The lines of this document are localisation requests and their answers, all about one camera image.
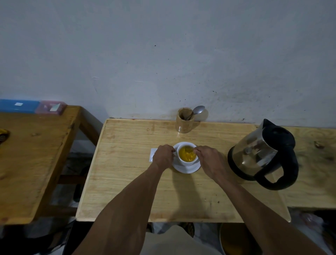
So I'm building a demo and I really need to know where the person's right forearm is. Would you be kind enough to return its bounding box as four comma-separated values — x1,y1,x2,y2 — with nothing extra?
216,172,328,255

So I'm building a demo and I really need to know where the person's beige clothing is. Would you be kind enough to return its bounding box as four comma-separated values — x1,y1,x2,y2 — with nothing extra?
140,225,222,255

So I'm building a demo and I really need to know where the white cup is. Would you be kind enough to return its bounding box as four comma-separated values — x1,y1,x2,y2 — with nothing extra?
174,143,199,167

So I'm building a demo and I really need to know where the pink box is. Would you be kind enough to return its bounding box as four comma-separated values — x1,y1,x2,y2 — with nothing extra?
35,101,67,116

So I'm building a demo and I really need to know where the person's left hand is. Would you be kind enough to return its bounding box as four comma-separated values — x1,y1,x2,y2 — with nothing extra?
152,144,176,172

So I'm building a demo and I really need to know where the person's right hand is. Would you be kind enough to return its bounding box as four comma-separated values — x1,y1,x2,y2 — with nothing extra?
193,146,232,183

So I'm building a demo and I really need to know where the white saucer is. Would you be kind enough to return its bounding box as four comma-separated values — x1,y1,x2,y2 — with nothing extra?
172,142,201,174

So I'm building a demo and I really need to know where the metal spoon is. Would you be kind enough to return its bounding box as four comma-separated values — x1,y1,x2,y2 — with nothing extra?
185,106,205,121

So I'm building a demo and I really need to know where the wooden utensil holder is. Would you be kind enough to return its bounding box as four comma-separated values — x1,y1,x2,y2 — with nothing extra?
175,107,196,134

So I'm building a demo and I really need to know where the metal pot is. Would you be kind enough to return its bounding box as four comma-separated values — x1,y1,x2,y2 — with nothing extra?
219,223,261,255

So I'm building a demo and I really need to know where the steel and black electric kettle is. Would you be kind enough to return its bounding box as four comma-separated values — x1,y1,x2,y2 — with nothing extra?
227,119,299,191

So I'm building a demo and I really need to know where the clear plastic bag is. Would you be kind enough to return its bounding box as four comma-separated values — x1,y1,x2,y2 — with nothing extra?
288,209,336,255

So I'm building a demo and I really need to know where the wooden side table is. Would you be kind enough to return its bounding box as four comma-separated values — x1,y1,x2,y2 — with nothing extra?
0,105,103,226

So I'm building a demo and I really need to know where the person's left forearm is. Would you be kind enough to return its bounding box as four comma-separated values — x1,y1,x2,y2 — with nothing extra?
72,163,165,255

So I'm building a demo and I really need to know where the blue box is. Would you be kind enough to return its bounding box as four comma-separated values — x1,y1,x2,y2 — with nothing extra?
0,99,40,114

